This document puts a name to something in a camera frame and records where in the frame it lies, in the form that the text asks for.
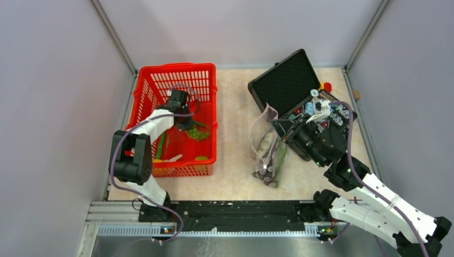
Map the clear zip top bag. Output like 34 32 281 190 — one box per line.
249 104 286 188

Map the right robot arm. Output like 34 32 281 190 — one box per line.
271 119 452 256

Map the open black foam case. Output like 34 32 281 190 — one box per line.
248 49 357 167

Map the red plastic basket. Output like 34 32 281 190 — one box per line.
126 63 218 178

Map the red grape bunch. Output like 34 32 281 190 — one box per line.
252 162 281 188

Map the green lime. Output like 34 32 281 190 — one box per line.
195 156 209 162

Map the red round object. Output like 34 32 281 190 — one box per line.
321 82 332 93

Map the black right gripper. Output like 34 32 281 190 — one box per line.
270 112 327 168

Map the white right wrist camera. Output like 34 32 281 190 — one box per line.
306 100 331 124

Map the green leafy vegetable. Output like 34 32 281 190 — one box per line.
273 145 287 177

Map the toy fish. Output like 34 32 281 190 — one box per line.
256 132 276 158

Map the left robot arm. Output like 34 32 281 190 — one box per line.
109 87 197 221

